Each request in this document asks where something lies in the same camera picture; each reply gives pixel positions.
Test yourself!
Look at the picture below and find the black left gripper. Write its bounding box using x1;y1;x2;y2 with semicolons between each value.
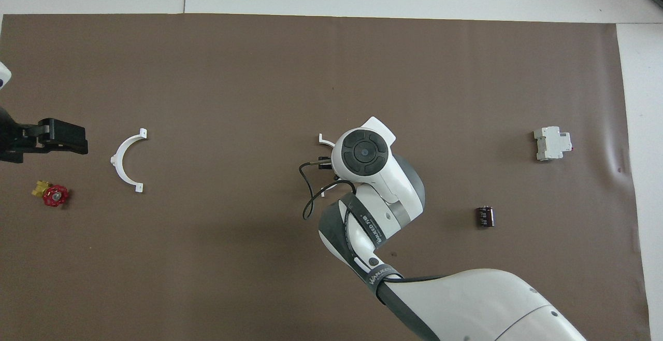
0;107;89;164

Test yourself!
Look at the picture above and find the white half pipe clamp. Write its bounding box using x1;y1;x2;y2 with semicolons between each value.
110;128;148;194
318;133;338;198

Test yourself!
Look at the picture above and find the red handwheel brass valve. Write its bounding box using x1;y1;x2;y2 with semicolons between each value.
31;179;70;208

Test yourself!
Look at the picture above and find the brown table mat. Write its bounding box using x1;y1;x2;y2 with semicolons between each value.
0;13;652;341

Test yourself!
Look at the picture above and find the black cylindrical capacitor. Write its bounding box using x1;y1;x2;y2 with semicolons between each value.
475;205;495;228

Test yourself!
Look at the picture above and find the white circuit breaker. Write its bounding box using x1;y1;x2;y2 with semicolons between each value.
534;126;574;162

